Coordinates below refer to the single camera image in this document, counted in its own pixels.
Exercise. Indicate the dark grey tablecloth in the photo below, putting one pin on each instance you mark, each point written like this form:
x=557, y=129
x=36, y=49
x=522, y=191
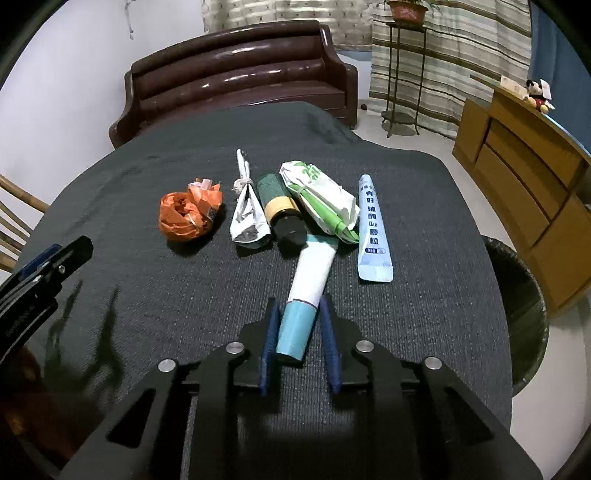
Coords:
x=138, y=286

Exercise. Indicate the air conditioner pipe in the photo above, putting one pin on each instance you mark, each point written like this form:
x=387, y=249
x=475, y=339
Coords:
x=129, y=18

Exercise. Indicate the white paper tag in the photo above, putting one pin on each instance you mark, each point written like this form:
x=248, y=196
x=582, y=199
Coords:
x=545, y=90

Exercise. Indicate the black metal plant stand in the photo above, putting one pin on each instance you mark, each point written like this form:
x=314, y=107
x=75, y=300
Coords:
x=399, y=120

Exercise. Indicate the wooden cabinet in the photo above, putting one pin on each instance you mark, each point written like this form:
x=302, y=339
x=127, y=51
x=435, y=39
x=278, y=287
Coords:
x=521, y=152

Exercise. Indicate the orange crumpled bag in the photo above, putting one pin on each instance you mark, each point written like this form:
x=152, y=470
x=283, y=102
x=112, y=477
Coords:
x=187, y=217

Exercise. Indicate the brown leather sofa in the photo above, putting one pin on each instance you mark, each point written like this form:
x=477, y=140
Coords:
x=240, y=69

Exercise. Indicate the white flat box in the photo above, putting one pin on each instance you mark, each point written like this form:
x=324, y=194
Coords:
x=513, y=86

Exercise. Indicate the white green plastic bag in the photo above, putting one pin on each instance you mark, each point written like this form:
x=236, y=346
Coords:
x=323, y=194

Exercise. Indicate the bamboo chair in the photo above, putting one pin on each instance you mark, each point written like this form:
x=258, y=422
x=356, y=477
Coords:
x=18, y=194

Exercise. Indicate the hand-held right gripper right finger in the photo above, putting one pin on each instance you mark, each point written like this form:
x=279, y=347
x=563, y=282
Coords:
x=330, y=350

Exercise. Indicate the cream patterned curtain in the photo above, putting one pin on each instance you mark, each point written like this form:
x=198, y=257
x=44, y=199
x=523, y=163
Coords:
x=277, y=14

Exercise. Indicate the black lined trash bin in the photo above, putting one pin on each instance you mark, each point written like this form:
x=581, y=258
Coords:
x=517, y=300

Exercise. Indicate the twisted white wrapper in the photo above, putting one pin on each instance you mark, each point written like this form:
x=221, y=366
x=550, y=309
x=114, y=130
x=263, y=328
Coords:
x=247, y=217

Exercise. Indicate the striped curtain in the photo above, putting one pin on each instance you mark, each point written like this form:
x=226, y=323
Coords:
x=461, y=55

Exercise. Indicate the mouse plush toy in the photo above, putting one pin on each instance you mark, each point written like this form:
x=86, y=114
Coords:
x=538, y=99

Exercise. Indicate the light blue printed sachet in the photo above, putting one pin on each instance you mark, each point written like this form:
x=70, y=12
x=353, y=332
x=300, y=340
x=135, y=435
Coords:
x=373, y=240

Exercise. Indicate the dark green tube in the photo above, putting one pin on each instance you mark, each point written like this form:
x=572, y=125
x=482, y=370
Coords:
x=277, y=203

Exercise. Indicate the white tube teal cap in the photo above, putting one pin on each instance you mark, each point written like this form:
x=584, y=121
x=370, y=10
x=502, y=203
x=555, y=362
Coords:
x=307, y=277

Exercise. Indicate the blue curtain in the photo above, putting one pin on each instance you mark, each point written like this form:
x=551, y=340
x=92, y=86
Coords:
x=568, y=92

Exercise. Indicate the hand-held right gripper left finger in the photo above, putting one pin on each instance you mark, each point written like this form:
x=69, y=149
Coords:
x=268, y=350

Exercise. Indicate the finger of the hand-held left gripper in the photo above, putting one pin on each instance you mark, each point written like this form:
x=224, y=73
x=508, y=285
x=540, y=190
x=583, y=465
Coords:
x=34, y=263
x=74, y=256

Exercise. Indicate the potted plant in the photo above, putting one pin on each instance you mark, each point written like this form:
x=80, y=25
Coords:
x=406, y=11

